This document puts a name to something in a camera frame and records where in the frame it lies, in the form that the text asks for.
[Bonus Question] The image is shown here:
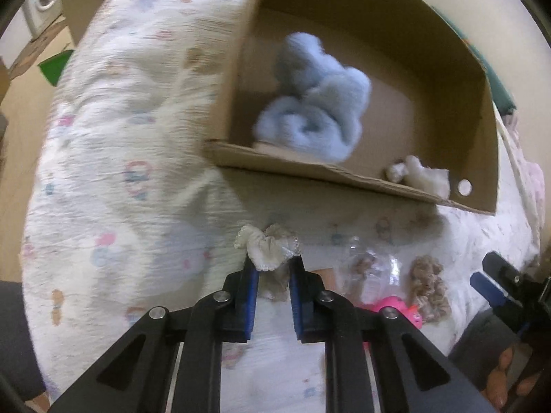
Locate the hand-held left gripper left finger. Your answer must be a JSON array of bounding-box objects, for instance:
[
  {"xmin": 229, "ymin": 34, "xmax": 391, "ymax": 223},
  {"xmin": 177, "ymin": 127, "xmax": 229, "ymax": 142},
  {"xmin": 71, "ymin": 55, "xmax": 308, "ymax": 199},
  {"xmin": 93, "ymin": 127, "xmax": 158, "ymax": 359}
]
[{"xmin": 49, "ymin": 258, "xmax": 261, "ymax": 413}]

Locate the person's right trouser leg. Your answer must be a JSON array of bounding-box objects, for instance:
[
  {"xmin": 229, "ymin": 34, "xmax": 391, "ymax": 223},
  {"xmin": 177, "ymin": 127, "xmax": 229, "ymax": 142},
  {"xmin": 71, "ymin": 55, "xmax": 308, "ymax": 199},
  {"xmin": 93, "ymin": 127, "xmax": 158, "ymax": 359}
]
[{"xmin": 448, "ymin": 309, "xmax": 522, "ymax": 380}]

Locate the green paper sheet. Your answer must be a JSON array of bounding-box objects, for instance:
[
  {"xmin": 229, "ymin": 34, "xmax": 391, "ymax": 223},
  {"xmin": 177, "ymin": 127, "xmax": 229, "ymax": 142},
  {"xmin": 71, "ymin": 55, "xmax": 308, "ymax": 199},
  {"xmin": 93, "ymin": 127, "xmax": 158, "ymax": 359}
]
[{"xmin": 38, "ymin": 49, "xmax": 74, "ymax": 87}]

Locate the light blue fluffy cloth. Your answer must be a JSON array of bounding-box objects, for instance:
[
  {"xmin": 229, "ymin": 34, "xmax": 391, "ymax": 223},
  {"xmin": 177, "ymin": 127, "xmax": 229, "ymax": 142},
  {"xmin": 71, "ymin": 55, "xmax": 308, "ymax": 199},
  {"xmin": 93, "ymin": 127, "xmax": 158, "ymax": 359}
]
[{"xmin": 254, "ymin": 32, "xmax": 373, "ymax": 165}]

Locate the white washing machine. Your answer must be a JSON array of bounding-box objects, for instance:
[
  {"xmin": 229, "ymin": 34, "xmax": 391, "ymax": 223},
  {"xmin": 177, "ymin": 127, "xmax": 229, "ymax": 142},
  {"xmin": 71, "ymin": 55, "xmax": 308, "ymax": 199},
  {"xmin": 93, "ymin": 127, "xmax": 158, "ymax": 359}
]
[{"xmin": 23, "ymin": 0, "xmax": 63, "ymax": 36}]

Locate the printed white blanket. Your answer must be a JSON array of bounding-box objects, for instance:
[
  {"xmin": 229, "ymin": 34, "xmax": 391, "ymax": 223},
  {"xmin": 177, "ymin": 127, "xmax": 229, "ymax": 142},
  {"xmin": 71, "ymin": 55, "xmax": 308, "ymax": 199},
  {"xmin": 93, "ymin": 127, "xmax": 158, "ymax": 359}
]
[{"xmin": 21, "ymin": 0, "xmax": 542, "ymax": 413}]

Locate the pink plush toy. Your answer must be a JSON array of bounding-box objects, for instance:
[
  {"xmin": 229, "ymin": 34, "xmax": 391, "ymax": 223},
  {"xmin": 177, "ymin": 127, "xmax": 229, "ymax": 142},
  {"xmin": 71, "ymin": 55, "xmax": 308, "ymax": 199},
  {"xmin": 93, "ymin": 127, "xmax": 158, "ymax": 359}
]
[{"xmin": 361, "ymin": 296, "xmax": 425, "ymax": 350}]

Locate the person's bare foot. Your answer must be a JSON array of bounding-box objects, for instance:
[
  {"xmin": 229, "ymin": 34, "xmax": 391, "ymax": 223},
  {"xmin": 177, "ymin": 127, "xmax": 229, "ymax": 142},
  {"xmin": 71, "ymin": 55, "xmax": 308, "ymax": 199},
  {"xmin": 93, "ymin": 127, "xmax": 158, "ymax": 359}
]
[{"xmin": 483, "ymin": 346, "xmax": 540, "ymax": 409}]

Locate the dark green cloth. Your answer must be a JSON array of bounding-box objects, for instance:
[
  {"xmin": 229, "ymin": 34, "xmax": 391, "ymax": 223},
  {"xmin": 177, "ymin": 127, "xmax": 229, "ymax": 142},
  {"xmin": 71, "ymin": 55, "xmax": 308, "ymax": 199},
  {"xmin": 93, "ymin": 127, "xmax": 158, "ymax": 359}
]
[{"xmin": 435, "ymin": 4, "xmax": 517, "ymax": 115}]

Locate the clear plastic bag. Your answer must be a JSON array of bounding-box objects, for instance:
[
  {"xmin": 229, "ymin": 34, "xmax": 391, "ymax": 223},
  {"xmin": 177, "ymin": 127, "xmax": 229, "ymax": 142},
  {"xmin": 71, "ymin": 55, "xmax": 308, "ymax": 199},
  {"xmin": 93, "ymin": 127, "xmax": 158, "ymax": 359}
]
[{"xmin": 340, "ymin": 236, "xmax": 404, "ymax": 307}]

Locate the small closed cardboard box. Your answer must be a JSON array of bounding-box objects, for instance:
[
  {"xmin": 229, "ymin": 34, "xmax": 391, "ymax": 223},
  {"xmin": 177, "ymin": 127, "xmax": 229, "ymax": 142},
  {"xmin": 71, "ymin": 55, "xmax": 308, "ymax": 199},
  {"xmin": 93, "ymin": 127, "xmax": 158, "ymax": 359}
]
[{"xmin": 60, "ymin": 0, "xmax": 117, "ymax": 46}]

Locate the person's trouser leg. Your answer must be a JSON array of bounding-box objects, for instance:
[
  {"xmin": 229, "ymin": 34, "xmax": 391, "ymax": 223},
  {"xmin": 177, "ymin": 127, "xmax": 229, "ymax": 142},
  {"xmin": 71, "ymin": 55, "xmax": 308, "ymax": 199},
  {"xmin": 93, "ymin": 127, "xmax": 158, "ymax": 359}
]
[
  {"xmin": 0, "ymin": 281, "xmax": 46, "ymax": 404},
  {"xmin": 448, "ymin": 309, "xmax": 522, "ymax": 380}
]

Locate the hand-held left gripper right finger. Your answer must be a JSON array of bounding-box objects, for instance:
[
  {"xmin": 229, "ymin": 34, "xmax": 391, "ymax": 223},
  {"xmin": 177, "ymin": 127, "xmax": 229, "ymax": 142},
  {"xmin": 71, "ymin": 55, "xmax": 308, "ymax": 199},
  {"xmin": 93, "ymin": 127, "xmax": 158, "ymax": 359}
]
[{"xmin": 288, "ymin": 258, "xmax": 497, "ymax": 413}]

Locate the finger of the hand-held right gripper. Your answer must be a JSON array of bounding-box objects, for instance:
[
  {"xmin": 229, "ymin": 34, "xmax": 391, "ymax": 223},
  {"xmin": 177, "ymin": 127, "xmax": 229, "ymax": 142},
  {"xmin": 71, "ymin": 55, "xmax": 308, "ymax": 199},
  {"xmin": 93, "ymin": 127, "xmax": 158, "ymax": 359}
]
[
  {"xmin": 481, "ymin": 251, "xmax": 523, "ymax": 287},
  {"xmin": 469, "ymin": 270, "xmax": 519, "ymax": 311}
]

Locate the person's left trouser leg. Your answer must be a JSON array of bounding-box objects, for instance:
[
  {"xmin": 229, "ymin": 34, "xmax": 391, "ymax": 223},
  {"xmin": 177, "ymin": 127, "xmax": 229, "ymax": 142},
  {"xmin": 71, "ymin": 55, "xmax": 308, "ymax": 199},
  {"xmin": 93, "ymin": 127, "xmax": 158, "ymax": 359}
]
[{"xmin": 0, "ymin": 281, "xmax": 46, "ymax": 404}]

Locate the white fluffy cloth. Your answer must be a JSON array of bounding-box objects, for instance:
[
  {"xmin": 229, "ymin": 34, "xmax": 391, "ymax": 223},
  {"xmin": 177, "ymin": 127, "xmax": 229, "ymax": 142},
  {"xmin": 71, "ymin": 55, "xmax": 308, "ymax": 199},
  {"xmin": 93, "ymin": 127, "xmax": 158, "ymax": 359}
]
[{"xmin": 385, "ymin": 156, "xmax": 451, "ymax": 201}]

